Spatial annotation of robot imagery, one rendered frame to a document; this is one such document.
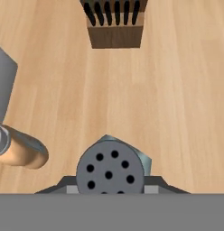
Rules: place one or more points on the grey shaker with holed lid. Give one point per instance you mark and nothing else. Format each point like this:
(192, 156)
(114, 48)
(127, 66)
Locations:
(110, 168)

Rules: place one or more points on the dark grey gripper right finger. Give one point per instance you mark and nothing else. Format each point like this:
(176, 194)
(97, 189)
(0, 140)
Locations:
(159, 182)

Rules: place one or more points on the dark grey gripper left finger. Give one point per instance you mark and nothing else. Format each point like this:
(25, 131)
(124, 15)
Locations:
(66, 182)

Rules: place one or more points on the wooden knife block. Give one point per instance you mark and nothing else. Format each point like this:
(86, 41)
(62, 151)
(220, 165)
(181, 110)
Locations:
(115, 27)

